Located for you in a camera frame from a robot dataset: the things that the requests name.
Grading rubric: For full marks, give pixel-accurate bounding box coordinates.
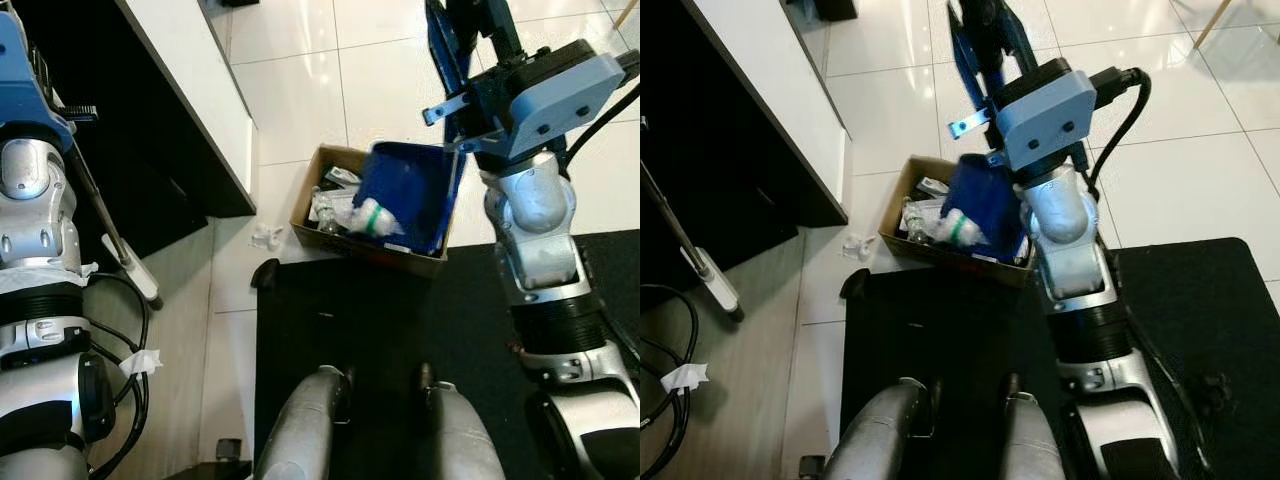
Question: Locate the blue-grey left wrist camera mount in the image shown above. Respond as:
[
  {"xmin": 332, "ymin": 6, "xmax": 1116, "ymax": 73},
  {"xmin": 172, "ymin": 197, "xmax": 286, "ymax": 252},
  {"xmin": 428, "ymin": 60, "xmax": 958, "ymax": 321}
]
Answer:
[{"xmin": 0, "ymin": 10, "xmax": 99, "ymax": 153}]

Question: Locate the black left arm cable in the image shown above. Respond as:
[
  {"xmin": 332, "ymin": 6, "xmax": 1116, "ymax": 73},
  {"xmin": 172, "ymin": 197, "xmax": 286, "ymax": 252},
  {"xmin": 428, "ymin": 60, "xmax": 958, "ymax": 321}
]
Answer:
[
  {"xmin": 640, "ymin": 284, "xmax": 703, "ymax": 480},
  {"xmin": 82, "ymin": 274, "xmax": 153, "ymax": 479}
]

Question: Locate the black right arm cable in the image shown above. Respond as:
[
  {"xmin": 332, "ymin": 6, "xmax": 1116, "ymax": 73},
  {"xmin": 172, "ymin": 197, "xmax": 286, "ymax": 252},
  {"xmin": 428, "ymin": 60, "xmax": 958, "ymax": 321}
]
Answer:
[
  {"xmin": 563, "ymin": 55, "xmax": 641, "ymax": 169},
  {"xmin": 1085, "ymin": 67, "xmax": 1217, "ymax": 480}
]

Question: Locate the silver robot leg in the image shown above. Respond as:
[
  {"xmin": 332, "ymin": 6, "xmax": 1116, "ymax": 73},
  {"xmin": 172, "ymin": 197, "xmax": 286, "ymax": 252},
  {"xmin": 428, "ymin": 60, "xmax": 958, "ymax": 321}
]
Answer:
[
  {"xmin": 1000, "ymin": 375, "xmax": 1067, "ymax": 480},
  {"xmin": 256, "ymin": 365, "xmax": 353, "ymax": 480},
  {"xmin": 820, "ymin": 377, "xmax": 937, "ymax": 480},
  {"xmin": 418, "ymin": 363, "xmax": 507, "ymax": 480}
]

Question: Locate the white tape tag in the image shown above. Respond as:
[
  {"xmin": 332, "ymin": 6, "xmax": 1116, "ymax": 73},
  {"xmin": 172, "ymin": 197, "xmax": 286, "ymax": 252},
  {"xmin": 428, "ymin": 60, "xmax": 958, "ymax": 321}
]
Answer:
[
  {"xmin": 119, "ymin": 349, "xmax": 164, "ymax": 380},
  {"xmin": 661, "ymin": 363, "xmax": 710, "ymax": 394}
]

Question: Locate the black cabinet with white top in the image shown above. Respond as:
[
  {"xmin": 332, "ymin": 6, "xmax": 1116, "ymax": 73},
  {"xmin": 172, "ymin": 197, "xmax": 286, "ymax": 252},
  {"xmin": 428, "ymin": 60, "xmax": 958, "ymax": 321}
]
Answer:
[
  {"xmin": 640, "ymin": 0, "xmax": 853, "ymax": 313},
  {"xmin": 0, "ymin": 0, "xmax": 259, "ymax": 273}
]

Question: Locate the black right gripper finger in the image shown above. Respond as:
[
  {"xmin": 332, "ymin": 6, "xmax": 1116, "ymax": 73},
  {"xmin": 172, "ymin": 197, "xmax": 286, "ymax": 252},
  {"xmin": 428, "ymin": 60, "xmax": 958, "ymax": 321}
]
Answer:
[
  {"xmin": 440, "ymin": 0, "xmax": 481, "ymax": 49},
  {"xmin": 478, "ymin": 0, "xmax": 526, "ymax": 69},
  {"xmin": 984, "ymin": 0, "xmax": 1023, "ymax": 77},
  {"xmin": 948, "ymin": 0, "xmax": 989, "ymax": 35}
]

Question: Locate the black floor mat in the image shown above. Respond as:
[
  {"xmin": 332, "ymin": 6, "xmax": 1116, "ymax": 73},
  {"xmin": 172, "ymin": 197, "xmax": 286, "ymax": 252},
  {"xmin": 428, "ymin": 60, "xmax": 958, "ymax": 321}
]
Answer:
[
  {"xmin": 840, "ymin": 237, "xmax": 1280, "ymax": 480},
  {"xmin": 250, "ymin": 230, "xmax": 641, "ymax": 480}
]

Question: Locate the silver left robot leg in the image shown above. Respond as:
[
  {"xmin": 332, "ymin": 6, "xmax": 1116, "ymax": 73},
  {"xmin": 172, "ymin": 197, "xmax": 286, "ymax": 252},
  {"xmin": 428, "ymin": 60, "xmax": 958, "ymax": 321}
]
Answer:
[
  {"xmin": 820, "ymin": 377, "xmax": 937, "ymax": 480},
  {"xmin": 256, "ymin": 365, "xmax": 353, "ymax": 480}
]

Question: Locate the brown cardboard box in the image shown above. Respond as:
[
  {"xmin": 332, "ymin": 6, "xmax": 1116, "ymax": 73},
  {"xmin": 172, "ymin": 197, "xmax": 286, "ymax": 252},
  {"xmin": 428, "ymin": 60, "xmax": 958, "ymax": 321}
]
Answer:
[
  {"xmin": 290, "ymin": 145, "xmax": 453, "ymax": 280},
  {"xmin": 878, "ymin": 155, "xmax": 1037, "ymax": 291}
]

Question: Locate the white bottle with green band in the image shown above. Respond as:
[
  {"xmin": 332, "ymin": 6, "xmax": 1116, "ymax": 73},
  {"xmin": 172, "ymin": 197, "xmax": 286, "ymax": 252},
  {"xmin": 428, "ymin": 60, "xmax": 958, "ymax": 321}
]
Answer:
[
  {"xmin": 345, "ymin": 202, "xmax": 404, "ymax": 239},
  {"xmin": 932, "ymin": 212, "xmax": 985, "ymax": 247}
]

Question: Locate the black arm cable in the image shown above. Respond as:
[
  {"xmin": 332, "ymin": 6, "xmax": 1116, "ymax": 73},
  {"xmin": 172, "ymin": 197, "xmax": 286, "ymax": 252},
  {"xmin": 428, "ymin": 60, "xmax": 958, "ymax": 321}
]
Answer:
[
  {"xmin": 640, "ymin": 284, "xmax": 703, "ymax": 480},
  {"xmin": 563, "ymin": 55, "xmax": 641, "ymax": 169},
  {"xmin": 82, "ymin": 274, "xmax": 153, "ymax": 479},
  {"xmin": 1085, "ymin": 67, "xmax": 1217, "ymax": 480}
]

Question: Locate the clear plastic bottle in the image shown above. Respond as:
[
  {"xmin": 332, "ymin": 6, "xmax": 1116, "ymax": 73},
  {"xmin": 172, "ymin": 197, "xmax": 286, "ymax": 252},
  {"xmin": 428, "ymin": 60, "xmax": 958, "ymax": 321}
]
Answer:
[
  {"xmin": 898, "ymin": 198, "xmax": 935, "ymax": 245},
  {"xmin": 310, "ymin": 190, "xmax": 351, "ymax": 235}
]

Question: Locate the silver right robot leg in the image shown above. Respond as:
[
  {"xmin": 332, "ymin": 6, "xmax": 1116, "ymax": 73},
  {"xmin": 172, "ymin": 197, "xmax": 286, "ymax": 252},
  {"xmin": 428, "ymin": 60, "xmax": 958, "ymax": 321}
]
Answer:
[
  {"xmin": 418, "ymin": 363, "xmax": 507, "ymax": 480},
  {"xmin": 1000, "ymin": 375, "xmax": 1067, "ymax": 480}
]

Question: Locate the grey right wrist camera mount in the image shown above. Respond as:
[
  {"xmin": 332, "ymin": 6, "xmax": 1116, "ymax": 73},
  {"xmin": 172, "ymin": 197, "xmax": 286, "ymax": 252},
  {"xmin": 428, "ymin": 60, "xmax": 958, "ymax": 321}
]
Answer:
[
  {"xmin": 508, "ymin": 45, "xmax": 628, "ymax": 161},
  {"xmin": 995, "ymin": 72, "xmax": 1099, "ymax": 181}
]

